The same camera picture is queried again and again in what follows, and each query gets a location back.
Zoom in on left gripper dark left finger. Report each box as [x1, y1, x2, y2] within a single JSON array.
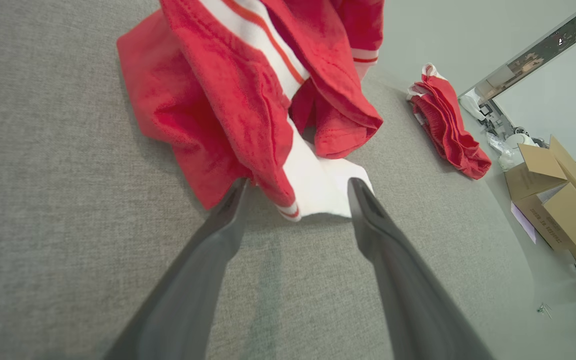
[[103, 177, 252, 360]]

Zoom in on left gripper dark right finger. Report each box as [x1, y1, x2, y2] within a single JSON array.
[[346, 177, 496, 360]]

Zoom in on red basketball jersey white trim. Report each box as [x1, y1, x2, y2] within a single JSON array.
[[116, 0, 385, 222]]

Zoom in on folded red garment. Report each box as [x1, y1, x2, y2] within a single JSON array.
[[407, 62, 493, 181]]

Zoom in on lilac paper sheet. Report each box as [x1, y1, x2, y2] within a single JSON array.
[[510, 202, 538, 245]]

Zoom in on clear plastic bag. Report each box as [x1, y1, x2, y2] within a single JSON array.
[[485, 132, 519, 171]]

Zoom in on open cardboard box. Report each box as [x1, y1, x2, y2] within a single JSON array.
[[504, 135, 576, 262]]

